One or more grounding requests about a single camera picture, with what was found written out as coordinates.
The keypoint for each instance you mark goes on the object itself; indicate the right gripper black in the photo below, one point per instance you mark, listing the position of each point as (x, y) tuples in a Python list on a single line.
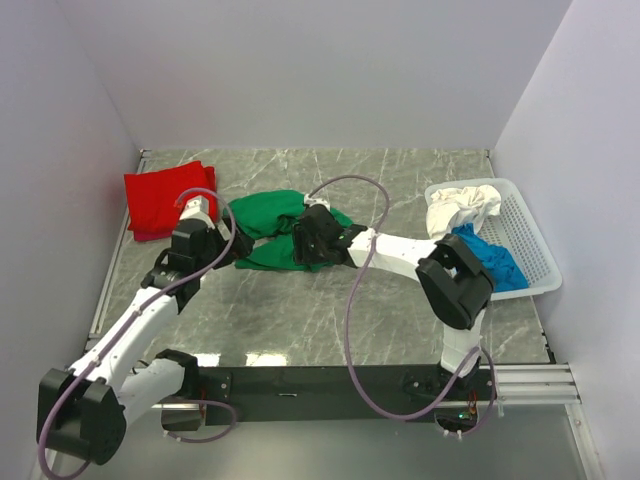
[(302, 253)]

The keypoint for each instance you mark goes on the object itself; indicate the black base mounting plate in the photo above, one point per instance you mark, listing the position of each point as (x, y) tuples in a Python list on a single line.
[(312, 393)]

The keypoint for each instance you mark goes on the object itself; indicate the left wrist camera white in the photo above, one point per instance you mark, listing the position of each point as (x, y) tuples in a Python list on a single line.
[(197, 208)]

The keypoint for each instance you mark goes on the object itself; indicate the aluminium frame rail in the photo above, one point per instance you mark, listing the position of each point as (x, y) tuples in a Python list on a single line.
[(536, 384)]

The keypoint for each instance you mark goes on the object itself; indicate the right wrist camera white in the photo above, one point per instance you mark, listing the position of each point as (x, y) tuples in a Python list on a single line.
[(311, 201)]

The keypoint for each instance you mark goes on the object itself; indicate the folded magenta t shirt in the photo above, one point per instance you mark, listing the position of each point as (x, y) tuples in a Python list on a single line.
[(150, 236)]

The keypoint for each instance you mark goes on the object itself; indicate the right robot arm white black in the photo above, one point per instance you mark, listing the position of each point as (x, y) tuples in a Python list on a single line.
[(456, 284)]

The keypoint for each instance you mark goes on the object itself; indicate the blue crumpled t shirt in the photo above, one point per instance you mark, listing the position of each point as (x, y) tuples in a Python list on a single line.
[(496, 259)]

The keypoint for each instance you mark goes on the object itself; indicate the white plastic basket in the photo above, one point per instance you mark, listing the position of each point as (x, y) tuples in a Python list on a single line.
[(517, 231)]

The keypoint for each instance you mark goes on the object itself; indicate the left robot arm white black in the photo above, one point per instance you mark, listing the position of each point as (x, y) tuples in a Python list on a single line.
[(85, 409)]

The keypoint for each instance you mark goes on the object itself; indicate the white crumpled t shirt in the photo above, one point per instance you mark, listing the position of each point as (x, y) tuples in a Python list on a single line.
[(450, 208)]

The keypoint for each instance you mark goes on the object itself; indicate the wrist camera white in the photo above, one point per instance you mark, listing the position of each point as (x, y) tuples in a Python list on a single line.
[(311, 201), (197, 208)]

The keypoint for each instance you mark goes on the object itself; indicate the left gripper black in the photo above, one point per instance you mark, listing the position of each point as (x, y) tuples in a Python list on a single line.
[(242, 246)]

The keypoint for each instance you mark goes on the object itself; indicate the green t shirt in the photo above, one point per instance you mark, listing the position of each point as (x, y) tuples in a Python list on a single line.
[(271, 215)]

